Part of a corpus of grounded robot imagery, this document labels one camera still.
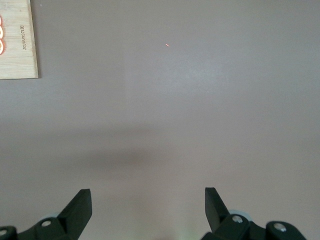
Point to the orange slice toy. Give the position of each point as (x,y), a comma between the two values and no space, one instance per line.
(2,47)

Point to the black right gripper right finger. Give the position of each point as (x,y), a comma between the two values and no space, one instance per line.
(217,215)

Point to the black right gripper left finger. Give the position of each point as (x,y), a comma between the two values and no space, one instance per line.
(75,215)

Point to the brown table mat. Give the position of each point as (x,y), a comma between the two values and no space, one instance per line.
(160,100)

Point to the bamboo cutting board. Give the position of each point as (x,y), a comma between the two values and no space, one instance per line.
(22,62)

